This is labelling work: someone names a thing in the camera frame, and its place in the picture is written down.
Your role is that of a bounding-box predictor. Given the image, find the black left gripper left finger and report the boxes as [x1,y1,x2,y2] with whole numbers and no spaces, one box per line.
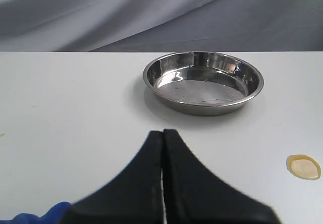
[60,131,164,224]

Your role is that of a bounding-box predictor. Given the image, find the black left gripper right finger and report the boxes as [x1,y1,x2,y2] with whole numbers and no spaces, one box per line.
[163,129,281,223]

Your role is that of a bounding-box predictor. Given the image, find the amber liquid spill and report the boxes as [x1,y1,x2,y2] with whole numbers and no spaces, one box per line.
[286,155,321,181]

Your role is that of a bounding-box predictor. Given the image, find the blue cloth piece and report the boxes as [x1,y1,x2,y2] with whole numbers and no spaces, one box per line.
[0,201,72,224]

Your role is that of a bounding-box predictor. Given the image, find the round stainless steel dish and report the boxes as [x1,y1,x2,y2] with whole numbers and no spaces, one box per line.
[143,51,264,116]

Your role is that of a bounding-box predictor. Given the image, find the grey backdrop cloth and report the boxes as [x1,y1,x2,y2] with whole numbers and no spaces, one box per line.
[1,0,322,52]

